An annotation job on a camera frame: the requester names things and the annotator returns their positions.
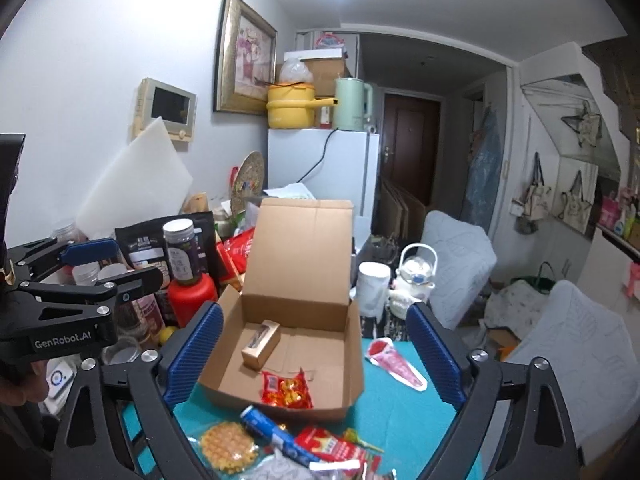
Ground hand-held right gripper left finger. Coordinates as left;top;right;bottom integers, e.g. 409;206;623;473
50;302;226;480

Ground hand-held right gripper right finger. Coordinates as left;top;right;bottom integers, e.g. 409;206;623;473
405;301;586;480

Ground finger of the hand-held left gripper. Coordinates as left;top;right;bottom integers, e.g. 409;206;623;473
7;237;121;281
20;266;163;316

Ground blue tablet tube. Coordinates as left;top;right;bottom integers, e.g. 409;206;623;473
240;406;321;466

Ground round waffle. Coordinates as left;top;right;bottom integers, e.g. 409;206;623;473
199;421;261;476

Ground yellow green lollipop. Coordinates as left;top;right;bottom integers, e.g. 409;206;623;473
342;428;386;453

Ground cardboard box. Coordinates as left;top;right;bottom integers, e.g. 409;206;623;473
198;198;365;421

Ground long red snack packet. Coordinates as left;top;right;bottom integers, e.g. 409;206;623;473
294;426;381;476

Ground grey white patterned packet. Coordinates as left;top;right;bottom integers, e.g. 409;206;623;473
247;452;321;480

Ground person's left hand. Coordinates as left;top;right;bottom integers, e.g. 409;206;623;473
0;359;53;408

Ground pink bottle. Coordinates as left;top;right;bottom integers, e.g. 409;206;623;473
135;290;166;333

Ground black pouch white label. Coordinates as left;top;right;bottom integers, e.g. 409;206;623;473
115;220;170;273

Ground clear jar red contents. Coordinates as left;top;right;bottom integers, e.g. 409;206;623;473
52;219;83;242

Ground pink cone-shaped packet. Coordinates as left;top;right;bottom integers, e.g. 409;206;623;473
366;338;428;392

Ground purple label jar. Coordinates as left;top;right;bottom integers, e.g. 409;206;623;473
163;218;203;286

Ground red bottle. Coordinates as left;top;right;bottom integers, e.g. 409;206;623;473
167;272;219;328

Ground small kraft paper box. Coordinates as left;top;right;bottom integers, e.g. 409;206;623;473
241;319;282;372

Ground empty glass cup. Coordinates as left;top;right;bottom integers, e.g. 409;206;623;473
102;337;143;366

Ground teal bubble mat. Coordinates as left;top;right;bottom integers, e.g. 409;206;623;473
120;337;486;480

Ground white cartoon water jug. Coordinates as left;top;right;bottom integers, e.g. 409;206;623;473
389;243;438;318

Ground white foam board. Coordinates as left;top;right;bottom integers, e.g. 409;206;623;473
75;116;193;241

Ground white mug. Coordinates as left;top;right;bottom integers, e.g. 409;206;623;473
356;261;392;317

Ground white patterned cloth bundle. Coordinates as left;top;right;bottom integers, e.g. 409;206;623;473
487;280;551;331

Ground red candy packet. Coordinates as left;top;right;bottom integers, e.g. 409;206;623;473
260;367;314;411

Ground grey covered chair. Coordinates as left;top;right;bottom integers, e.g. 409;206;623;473
505;280;633;461
420;210;498;331

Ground red plastic bag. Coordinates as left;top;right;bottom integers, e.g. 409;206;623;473
220;227;256;286

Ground folded cardboard sheets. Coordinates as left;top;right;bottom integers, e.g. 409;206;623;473
380;180;426;236

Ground round woven plate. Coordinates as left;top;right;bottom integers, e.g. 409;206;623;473
230;151;266;216

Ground canvas tote bag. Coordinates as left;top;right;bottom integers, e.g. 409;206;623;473
520;152;553;221

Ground blue plastic cover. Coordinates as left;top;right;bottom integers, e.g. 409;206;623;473
467;107;503;221

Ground white fridge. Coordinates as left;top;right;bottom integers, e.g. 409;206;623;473
267;128;381;241

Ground dark brown door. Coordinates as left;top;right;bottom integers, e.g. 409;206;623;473
382;95;441;211

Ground yellow pot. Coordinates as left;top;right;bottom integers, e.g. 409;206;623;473
266;83;338;130

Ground pink container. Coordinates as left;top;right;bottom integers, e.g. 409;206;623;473
600;195;623;231

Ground gold framed picture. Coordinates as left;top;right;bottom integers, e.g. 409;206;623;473
213;0;278;114

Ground clear plastic bag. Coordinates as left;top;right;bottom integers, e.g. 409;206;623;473
278;58;314;86

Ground green electric kettle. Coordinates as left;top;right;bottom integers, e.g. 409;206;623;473
333;77;375;132

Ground brown carton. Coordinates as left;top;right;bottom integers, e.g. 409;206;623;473
300;57;351;98

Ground flat white box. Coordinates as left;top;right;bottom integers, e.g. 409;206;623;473
284;49;347;61

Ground green handled basket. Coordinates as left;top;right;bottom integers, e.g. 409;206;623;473
525;262;558;293

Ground beige wall intercom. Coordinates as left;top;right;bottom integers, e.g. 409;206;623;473
132;78;197;143

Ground black power cable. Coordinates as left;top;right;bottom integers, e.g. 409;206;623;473
298;129;340;183

